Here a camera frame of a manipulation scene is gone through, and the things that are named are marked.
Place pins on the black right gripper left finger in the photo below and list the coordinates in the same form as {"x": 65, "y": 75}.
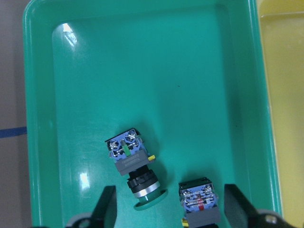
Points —
{"x": 105, "y": 212}

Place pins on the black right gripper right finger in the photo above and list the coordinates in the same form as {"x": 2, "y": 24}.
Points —
{"x": 238, "y": 210}

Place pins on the green push button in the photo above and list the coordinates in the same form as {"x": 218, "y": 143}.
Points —
{"x": 200, "y": 204}
{"x": 131, "y": 157}

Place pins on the yellow plastic tray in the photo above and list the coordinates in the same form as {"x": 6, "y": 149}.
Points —
{"x": 282, "y": 33}

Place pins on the green plastic tray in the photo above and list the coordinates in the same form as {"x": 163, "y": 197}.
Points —
{"x": 187, "y": 74}

